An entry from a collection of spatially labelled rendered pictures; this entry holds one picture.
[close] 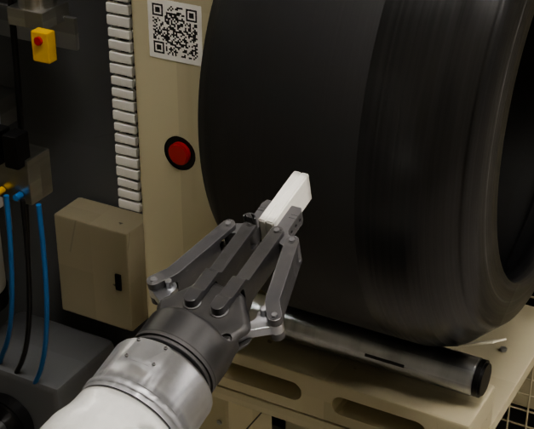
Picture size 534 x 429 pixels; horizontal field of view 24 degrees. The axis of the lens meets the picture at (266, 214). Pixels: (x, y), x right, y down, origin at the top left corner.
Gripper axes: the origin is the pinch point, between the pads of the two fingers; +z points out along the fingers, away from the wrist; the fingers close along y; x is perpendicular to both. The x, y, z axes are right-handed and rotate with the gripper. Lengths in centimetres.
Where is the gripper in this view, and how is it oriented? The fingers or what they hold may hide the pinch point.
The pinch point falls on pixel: (285, 208)
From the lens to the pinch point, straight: 109.3
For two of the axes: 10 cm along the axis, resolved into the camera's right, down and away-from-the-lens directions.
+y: -8.8, -2.3, 4.2
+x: 1.3, 7.4, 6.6
